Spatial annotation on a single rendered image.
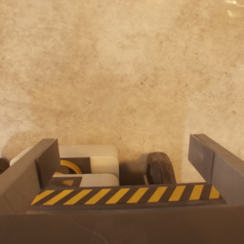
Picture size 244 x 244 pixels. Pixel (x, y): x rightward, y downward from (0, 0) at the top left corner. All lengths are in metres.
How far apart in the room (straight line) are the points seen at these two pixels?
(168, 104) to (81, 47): 0.29
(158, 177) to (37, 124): 0.38
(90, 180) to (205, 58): 0.44
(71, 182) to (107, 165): 0.12
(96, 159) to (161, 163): 0.16
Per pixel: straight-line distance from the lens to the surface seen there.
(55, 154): 0.16
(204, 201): 0.27
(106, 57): 0.51
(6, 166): 0.64
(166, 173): 0.43
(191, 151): 0.17
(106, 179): 0.33
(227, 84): 0.60
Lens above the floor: 0.50
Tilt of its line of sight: 75 degrees down
